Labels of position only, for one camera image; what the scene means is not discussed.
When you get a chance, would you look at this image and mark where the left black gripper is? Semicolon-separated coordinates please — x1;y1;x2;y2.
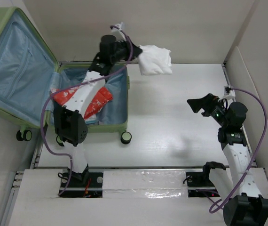
110;35;141;64

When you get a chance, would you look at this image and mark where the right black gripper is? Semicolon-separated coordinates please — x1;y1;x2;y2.
186;93;229;128

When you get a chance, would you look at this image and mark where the red white patterned cloth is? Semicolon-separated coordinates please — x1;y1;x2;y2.
51;85;113;120

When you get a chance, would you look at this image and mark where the green suitcase with blue lining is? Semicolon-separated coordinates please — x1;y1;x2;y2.
0;6;132;145

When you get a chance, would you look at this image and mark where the white blue plastic packet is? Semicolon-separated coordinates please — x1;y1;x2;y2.
85;117;99;125

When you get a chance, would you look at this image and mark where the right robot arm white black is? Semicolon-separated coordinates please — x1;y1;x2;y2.
187;93;268;226

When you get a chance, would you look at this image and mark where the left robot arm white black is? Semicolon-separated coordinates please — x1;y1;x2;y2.
52;35;143;187

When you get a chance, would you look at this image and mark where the silver tape strip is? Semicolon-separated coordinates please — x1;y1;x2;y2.
102;169;188;199

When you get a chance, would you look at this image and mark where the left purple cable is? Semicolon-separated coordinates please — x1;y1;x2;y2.
39;25;134;196

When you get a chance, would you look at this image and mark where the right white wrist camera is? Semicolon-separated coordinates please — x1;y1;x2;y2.
222;85;236;100

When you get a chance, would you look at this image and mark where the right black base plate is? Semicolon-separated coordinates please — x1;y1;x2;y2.
183;172;219;198

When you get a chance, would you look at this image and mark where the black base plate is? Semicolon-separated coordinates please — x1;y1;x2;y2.
183;172;219;198
58;169;103;198

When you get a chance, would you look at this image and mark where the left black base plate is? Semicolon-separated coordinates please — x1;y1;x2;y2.
58;169;103;198

